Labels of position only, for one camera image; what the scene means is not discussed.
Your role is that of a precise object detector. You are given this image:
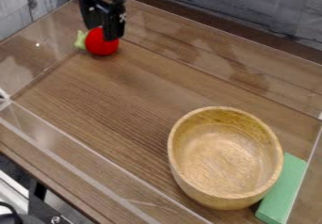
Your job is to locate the green rectangular block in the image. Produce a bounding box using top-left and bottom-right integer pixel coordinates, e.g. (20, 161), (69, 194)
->
(255, 152), (307, 224)

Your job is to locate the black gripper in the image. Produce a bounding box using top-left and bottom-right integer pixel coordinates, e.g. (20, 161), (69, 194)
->
(79, 0), (126, 41)

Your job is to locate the clear acrylic front wall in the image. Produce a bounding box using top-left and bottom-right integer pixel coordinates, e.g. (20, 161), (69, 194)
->
(0, 89), (211, 224)

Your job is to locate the red felt fruit green leaf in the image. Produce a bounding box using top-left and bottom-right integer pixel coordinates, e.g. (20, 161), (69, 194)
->
(75, 27), (119, 56)

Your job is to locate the black cable bottom left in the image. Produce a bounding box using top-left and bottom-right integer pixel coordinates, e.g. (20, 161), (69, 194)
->
(0, 201), (23, 224)

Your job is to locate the black metal table leg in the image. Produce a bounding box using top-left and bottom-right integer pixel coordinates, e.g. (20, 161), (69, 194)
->
(28, 180), (92, 224)

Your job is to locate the wooden bowl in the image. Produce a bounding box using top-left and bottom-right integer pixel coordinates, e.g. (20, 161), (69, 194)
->
(167, 106), (285, 210)

